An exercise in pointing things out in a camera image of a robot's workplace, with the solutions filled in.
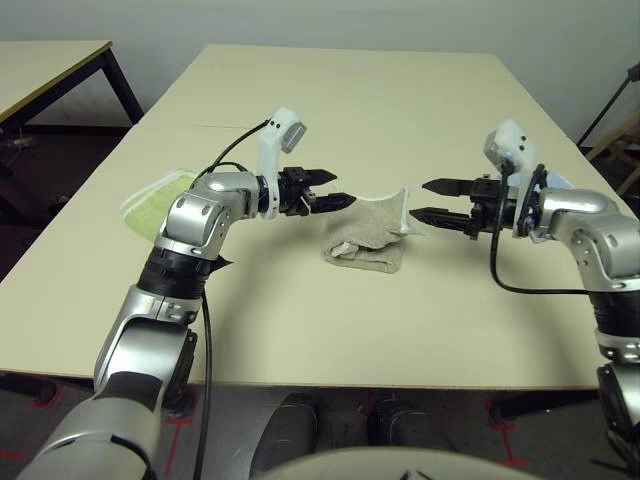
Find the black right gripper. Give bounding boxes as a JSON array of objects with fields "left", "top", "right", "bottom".
[{"left": 408, "top": 174, "right": 509, "bottom": 239}]

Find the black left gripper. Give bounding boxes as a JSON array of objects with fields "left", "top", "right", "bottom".
[{"left": 274, "top": 167, "right": 357, "bottom": 218}]

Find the beige towel with white trim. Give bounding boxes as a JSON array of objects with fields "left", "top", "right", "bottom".
[{"left": 320, "top": 185, "right": 426, "bottom": 275}]

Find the folded green towel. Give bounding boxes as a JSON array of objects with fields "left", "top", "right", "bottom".
[{"left": 121, "top": 168, "right": 199, "bottom": 241}]

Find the black tripod stand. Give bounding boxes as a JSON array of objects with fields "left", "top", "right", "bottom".
[{"left": 577, "top": 62, "right": 640, "bottom": 147}]

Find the dark robot right foot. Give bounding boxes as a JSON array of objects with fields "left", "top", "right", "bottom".
[{"left": 369, "top": 394, "right": 456, "bottom": 451}]

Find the dark robot foot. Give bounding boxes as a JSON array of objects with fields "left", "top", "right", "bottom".
[
  {"left": 254, "top": 392, "right": 321, "bottom": 474},
  {"left": 369, "top": 394, "right": 456, "bottom": 451}
]

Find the dark robot left foot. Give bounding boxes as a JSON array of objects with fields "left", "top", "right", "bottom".
[{"left": 254, "top": 392, "right": 321, "bottom": 474}]

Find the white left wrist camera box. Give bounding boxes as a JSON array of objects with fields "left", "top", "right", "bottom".
[{"left": 255, "top": 105, "right": 309, "bottom": 221}]

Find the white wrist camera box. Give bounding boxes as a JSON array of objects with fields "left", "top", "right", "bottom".
[
  {"left": 482, "top": 118, "right": 544, "bottom": 239},
  {"left": 255, "top": 105, "right": 309, "bottom": 221}
]

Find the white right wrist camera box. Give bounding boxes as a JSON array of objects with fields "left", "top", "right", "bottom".
[{"left": 482, "top": 118, "right": 544, "bottom": 239}]

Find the black left wrist camera cable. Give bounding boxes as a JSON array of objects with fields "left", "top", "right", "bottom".
[{"left": 192, "top": 117, "right": 274, "bottom": 480}]

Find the side table with black frame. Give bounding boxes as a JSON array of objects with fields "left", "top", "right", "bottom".
[{"left": 0, "top": 40, "right": 145, "bottom": 216}]

